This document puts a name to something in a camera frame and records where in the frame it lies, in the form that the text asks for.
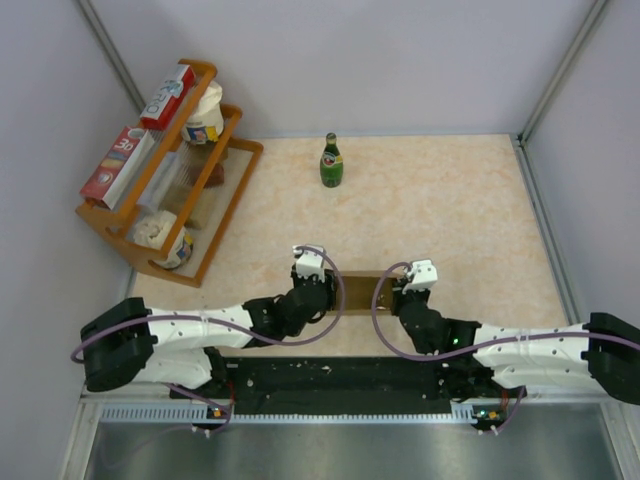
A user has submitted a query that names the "brown cardboard box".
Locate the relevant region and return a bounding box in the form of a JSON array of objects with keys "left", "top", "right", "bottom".
[{"left": 341, "top": 271, "right": 400, "bottom": 316}]

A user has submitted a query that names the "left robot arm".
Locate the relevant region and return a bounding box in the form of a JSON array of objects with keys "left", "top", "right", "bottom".
[{"left": 76, "top": 270, "right": 336, "bottom": 397}]

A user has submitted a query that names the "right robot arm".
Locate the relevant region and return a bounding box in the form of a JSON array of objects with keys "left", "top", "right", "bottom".
[{"left": 391, "top": 279, "right": 639, "bottom": 405}]

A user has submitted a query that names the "red white box lower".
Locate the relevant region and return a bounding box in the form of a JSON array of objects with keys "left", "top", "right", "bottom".
[{"left": 80, "top": 126, "right": 155, "bottom": 210}]

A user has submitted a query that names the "red white box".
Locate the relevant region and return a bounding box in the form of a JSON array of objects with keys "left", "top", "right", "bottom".
[
  {"left": 140, "top": 63, "right": 196, "bottom": 131},
  {"left": 80, "top": 126, "right": 155, "bottom": 210}
]

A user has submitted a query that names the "red white box upper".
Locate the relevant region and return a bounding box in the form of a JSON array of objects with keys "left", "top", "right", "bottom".
[{"left": 140, "top": 63, "right": 196, "bottom": 131}]

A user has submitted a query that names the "green glass bottle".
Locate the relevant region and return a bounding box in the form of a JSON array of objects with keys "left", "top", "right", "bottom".
[{"left": 319, "top": 132, "right": 344, "bottom": 188}]

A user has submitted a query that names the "orange wooden rack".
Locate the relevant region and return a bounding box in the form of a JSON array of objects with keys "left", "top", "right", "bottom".
[{"left": 76, "top": 59, "right": 263, "bottom": 288}]

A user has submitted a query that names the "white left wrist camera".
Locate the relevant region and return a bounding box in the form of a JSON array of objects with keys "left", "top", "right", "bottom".
[{"left": 293, "top": 245, "right": 325, "bottom": 281}]

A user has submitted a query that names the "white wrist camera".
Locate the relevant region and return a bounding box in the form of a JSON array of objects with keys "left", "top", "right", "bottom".
[
  {"left": 402, "top": 259, "right": 439, "bottom": 294},
  {"left": 293, "top": 245, "right": 325, "bottom": 281}
]

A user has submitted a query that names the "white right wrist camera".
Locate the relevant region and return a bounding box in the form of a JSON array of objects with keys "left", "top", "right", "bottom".
[{"left": 402, "top": 259, "right": 439, "bottom": 294}]

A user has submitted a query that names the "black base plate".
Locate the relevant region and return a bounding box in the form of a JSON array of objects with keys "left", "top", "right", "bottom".
[{"left": 193, "top": 357, "right": 503, "bottom": 416}]

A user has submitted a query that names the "grey cable duct rail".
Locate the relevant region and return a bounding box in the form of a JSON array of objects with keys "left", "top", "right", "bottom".
[{"left": 79, "top": 363, "right": 626, "bottom": 425}]

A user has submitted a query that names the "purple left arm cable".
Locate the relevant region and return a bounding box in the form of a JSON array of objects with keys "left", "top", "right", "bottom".
[{"left": 69, "top": 243, "right": 347, "bottom": 436}]

